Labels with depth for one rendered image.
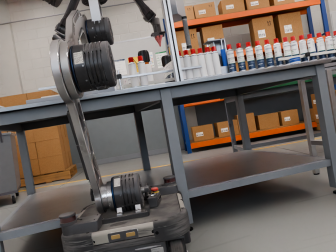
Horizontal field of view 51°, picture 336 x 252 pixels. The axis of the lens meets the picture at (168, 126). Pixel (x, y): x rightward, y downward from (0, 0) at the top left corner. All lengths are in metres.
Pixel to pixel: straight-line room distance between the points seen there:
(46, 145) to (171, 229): 4.32
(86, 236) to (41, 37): 6.13
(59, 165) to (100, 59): 4.38
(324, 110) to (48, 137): 4.20
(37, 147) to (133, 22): 3.05
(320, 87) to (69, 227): 1.66
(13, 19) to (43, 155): 3.07
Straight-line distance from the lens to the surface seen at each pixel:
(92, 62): 1.29
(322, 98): 2.35
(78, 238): 1.49
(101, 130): 6.89
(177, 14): 2.34
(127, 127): 6.83
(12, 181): 4.29
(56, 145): 5.58
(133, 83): 2.33
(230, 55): 2.54
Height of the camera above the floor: 0.63
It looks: 1 degrees down
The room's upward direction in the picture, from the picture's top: 10 degrees counter-clockwise
